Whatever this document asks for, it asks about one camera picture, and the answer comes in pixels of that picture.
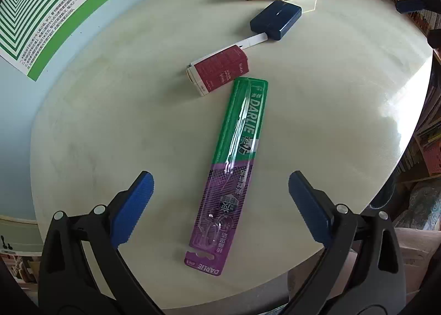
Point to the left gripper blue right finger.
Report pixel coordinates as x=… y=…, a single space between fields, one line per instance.
x=314 y=206

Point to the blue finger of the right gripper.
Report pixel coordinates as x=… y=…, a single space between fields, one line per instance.
x=434 y=38
x=410 y=6

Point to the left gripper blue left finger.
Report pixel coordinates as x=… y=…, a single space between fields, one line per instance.
x=128 y=206

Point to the green purple toothbrush package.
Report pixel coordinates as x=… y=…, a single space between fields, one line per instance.
x=229 y=177

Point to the dark navy case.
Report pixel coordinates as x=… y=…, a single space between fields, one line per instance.
x=276 y=19

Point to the small maroon box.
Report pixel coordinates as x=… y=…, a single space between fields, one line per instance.
x=218 y=69

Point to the wooden bookshelf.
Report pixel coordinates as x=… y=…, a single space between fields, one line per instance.
x=391 y=63

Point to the green spiral calibration poster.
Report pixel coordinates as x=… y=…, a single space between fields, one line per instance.
x=33 y=30

